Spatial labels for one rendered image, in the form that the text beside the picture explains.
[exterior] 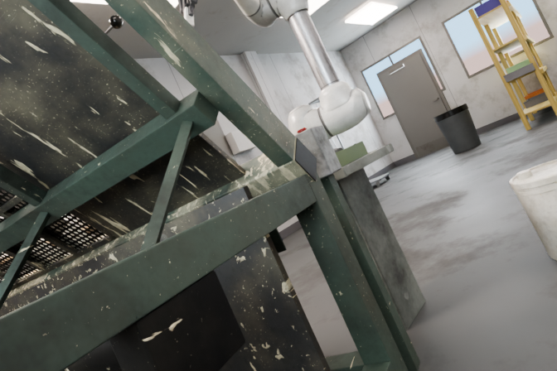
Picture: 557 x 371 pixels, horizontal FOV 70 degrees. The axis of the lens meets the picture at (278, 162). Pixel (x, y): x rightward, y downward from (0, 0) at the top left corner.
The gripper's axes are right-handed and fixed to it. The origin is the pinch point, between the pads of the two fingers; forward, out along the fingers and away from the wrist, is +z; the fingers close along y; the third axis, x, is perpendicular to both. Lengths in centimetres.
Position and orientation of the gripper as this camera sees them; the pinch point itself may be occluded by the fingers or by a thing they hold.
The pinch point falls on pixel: (189, 17)
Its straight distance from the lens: 145.1
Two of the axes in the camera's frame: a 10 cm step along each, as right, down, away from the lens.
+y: 6.5, -3.4, -6.8
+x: 7.5, 1.6, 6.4
